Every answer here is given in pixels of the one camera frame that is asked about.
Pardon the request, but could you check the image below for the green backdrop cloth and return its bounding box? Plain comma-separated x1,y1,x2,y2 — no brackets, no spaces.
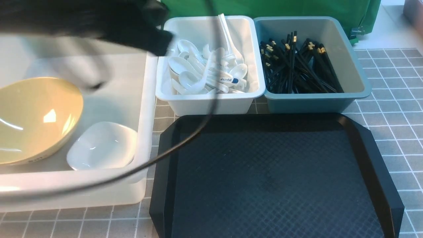
160,0,382,45

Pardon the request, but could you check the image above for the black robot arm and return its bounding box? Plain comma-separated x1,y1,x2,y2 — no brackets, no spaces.
0,0,174,56

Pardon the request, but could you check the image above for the small white spoon bin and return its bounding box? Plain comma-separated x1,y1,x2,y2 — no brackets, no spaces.
156,16,266,116

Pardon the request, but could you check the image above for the upright white spoon in bin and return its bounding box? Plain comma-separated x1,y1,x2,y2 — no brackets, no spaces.
218,14,245,64

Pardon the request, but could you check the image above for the large white plastic bin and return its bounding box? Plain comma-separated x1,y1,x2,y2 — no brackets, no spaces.
1,35,157,213

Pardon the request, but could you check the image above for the black cable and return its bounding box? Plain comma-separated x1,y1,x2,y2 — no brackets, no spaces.
0,0,221,203

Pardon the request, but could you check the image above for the black plastic serving tray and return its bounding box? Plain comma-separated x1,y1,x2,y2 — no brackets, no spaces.
149,113,404,238

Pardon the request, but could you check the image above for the teal chopstick bin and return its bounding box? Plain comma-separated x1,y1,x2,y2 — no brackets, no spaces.
254,16,372,113

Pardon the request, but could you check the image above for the blue-handled white spoon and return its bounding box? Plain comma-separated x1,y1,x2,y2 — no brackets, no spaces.
219,77,239,84

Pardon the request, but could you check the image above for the pile of black chopsticks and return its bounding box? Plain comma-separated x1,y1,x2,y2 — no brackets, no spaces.
259,31,344,94

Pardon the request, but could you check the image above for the yellow noodle bowl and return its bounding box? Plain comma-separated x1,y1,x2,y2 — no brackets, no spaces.
0,77,84,166

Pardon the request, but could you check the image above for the white square sauce dish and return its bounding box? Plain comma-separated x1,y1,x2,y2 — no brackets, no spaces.
66,122,137,171

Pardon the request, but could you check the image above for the pile of white spoons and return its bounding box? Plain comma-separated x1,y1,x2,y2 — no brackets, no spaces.
168,40,248,95

